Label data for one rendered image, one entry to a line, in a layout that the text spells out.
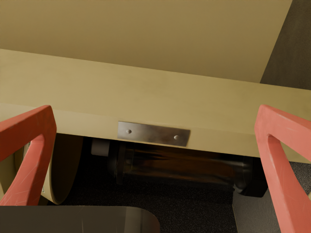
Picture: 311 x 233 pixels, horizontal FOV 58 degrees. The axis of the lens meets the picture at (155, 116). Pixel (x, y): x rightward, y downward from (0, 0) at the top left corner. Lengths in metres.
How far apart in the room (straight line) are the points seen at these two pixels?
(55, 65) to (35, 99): 0.07
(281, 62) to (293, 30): 0.07
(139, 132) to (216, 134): 0.08
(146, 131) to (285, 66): 0.41
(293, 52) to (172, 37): 0.26
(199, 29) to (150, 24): 0.11
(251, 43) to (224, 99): 0.40
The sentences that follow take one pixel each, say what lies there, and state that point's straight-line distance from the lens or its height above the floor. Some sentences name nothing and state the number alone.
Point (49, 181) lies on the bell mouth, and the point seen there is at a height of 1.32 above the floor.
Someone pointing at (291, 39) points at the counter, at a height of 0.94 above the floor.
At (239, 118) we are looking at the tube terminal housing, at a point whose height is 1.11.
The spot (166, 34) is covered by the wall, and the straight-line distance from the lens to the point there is 0.69.
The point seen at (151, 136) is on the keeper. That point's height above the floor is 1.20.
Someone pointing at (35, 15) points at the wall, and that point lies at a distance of 0.74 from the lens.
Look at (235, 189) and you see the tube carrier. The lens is 0.45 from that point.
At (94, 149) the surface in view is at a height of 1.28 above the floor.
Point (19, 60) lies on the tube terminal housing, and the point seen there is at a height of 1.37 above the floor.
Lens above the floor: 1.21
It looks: 2 degrees down
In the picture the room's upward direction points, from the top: 83 degrees counter-clockwise
